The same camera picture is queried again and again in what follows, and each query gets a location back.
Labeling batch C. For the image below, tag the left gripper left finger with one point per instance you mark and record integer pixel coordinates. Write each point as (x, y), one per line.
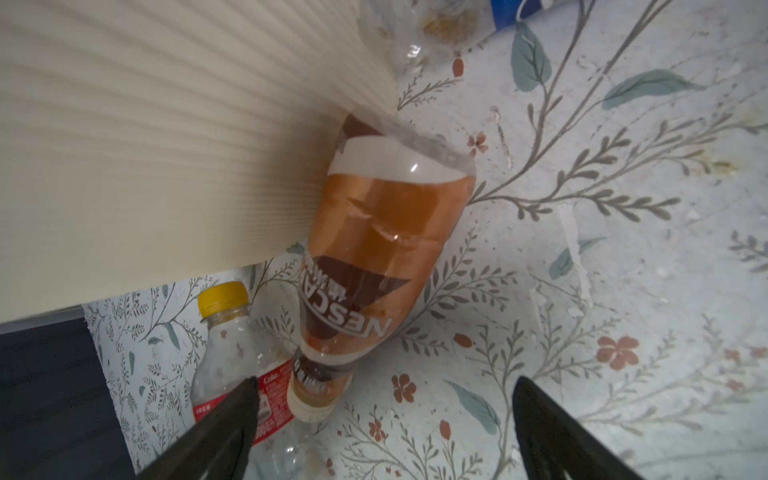
(218, 446)

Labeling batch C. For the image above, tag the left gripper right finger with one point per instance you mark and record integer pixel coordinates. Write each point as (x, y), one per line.
(553, 445)

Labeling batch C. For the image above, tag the brown Nescafe bottle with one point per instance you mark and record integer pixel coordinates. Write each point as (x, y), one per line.
(391, 200)

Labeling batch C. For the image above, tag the clear bottle blue label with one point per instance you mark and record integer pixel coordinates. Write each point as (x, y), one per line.
(410, 34)

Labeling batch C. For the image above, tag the beige slatted plastic bin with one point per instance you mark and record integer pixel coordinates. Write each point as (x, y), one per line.
(146, 141)

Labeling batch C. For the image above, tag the clear cola bottle yellow cap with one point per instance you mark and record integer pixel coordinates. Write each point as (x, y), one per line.
(237, 349)

